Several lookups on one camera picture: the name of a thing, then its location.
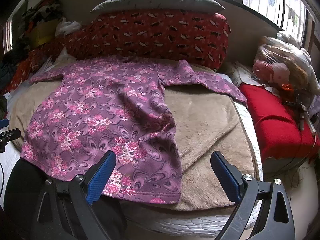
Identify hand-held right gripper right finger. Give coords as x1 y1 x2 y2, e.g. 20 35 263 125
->
210 151 297 240

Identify purple floral shirt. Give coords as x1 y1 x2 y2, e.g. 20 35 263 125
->
20 56 248 204

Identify red patterned quilt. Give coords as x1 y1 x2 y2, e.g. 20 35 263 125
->
5 11 232 93

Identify orange and black tool clutter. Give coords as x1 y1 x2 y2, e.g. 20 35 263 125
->
281 82 317 133

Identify red folded blanket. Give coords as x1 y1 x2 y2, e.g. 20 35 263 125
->
239 84 320 163

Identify yellow box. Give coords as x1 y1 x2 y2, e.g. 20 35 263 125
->
30 21 59 48

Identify person's black pants leg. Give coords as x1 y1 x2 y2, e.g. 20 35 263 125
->
4 159 127 240

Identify white paper sheets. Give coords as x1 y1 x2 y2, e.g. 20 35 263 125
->
32 55 63 75

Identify white plastic bag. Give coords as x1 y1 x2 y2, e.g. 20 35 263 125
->
55 17 82 37

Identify beige sofa cushion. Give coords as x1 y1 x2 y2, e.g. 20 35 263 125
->
10 55 257 212

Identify dark clothes heap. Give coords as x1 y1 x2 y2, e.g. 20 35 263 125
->
0 45 30 90

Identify pile of colourful clothes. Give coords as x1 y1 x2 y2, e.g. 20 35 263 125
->
22 0 63 27

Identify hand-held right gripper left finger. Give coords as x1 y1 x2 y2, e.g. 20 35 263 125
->
30 150 118 240

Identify white quilted mattress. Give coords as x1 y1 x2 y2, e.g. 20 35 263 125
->
0 65 264 238

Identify pink hat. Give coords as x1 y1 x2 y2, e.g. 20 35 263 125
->
252 61 290 84

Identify grey pillow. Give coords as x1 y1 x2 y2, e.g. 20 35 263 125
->
91 0 225 14

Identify clear plastic bag of toys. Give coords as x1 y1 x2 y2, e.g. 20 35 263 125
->
252 36 313 90

